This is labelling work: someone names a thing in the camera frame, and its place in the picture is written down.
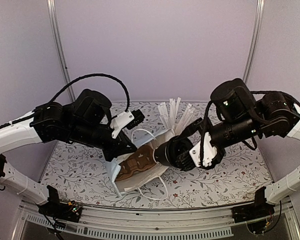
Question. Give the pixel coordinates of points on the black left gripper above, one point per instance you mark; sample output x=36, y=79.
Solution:
x=120, y=147

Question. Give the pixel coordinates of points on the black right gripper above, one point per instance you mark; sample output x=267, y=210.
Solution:
x=201, y=135

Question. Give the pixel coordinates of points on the brown cardboard cup carrier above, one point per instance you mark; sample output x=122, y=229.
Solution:
x=140, y=161

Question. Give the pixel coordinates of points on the light blue paper bag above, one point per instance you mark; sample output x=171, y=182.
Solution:
x=138, y=180

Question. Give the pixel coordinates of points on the black paper coffee cup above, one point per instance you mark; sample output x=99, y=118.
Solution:
x=175, y=153

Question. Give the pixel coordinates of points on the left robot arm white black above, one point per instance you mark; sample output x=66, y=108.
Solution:
x=87, y=121

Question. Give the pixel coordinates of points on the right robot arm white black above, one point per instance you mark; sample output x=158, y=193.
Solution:
x=244, y=114

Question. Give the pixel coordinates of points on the bundle of white wrapped straws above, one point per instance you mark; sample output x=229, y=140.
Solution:
x=168, y=114

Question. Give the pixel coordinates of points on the floral patterned table mat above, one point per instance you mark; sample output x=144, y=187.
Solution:
x=79, y=173

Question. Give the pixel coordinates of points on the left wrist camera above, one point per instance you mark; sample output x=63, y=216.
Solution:
x=127, y=119

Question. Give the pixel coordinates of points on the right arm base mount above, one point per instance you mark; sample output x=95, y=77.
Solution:
x=257, y=217

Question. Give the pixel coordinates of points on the front aluminium rail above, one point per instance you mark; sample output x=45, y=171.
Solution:
x=114, y=223

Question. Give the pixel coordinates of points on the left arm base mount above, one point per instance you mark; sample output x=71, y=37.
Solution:
x=70, y=211

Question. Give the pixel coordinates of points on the right aluminium frame post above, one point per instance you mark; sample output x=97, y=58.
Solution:
x=260, y=5

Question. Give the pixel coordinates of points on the aluminium frame post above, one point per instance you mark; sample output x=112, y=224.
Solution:
x=52, y=13
x=260, y=5

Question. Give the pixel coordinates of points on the left aluminium frame post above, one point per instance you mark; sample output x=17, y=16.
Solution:
x=52, y=13

